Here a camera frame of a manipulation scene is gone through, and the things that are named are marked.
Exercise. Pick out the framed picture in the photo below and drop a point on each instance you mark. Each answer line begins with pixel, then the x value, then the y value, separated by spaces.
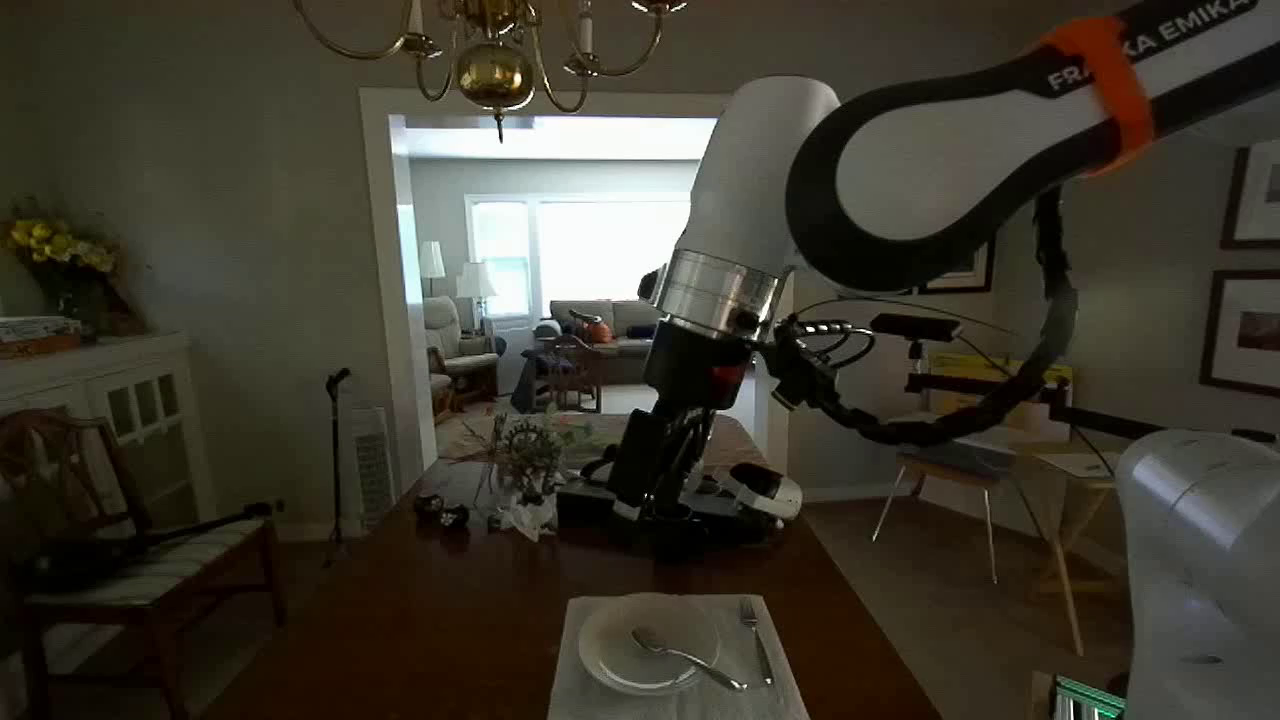
pixel 1255 198
pixel 1242 344

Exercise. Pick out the white VR headset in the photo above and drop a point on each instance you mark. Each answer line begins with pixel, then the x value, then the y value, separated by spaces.
pixel 750 488

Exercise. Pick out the framed picture lower right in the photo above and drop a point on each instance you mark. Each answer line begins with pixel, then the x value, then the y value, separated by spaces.
pixel 1242 344

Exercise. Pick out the brass chandelier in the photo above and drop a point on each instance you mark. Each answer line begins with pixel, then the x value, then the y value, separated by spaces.
pixel 492 50

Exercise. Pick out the silver fork on plate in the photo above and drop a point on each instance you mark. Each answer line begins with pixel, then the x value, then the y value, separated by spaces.
pixel 688 659

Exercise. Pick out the black keyboard case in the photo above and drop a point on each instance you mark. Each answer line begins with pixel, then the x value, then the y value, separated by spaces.
pixel 596 506

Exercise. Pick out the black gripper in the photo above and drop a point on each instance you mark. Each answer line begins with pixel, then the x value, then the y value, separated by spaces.
pixel 694 377

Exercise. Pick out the wooden chair with cushion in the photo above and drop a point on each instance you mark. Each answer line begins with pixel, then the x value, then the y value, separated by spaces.
pixel 81 551

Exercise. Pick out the grey sofa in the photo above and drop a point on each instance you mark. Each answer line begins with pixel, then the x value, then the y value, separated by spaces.
pixel 610 336

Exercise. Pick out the white cabinet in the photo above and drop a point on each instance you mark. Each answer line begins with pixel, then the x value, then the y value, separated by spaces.
pixel 141 388

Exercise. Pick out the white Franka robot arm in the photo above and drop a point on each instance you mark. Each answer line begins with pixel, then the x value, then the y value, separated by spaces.
pixel 900 187

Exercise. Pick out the white side table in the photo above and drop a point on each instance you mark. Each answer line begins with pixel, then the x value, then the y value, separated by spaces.
pixel 1041 483

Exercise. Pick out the black microphone stand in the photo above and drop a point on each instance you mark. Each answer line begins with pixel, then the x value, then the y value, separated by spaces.
pixel 335 464

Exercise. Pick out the white plate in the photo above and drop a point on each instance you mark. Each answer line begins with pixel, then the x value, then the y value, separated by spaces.
pixel 635 642

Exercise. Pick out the silver knife on napkin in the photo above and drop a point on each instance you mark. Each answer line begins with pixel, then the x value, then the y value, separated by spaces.
pixel 758 642

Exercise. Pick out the framed picture upper right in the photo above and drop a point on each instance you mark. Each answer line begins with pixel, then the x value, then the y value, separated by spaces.
pixel 1255 198

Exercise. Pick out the yellow flower bouquet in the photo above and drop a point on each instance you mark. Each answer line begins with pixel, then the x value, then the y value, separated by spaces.
pixel 68 267

